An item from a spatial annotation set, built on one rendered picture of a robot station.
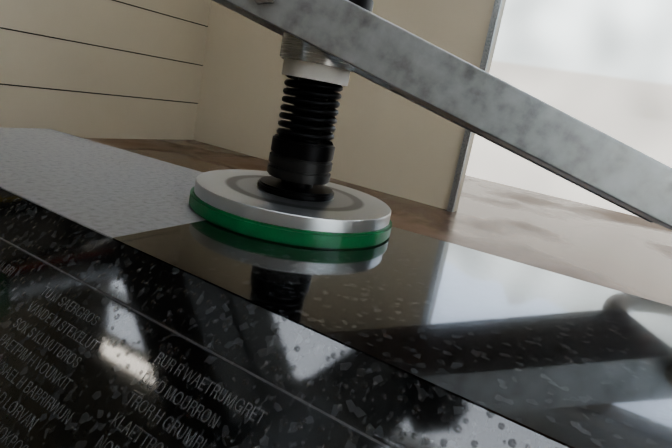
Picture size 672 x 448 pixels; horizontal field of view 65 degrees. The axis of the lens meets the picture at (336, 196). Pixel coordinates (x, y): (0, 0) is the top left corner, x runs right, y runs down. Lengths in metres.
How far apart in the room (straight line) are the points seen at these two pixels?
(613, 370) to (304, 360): 0.20
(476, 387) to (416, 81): 0.30
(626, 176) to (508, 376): 0.30
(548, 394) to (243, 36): 6.78
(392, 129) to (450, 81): 5.30
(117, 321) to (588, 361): 0.32
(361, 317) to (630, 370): 0.18
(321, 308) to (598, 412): 0.17
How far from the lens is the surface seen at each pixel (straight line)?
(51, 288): 0.45
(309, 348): 0.33
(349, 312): 0.36
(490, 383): 0.32
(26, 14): 5.93
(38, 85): 6.03
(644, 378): 0.41
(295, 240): 0.48
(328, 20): 0.51
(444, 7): 5.78
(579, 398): 0.34
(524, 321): 0.43
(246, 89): 6.88
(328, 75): 0.54
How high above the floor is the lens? 0.99
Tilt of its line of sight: 11 degrees down
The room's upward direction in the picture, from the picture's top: 11 degrees clockwise
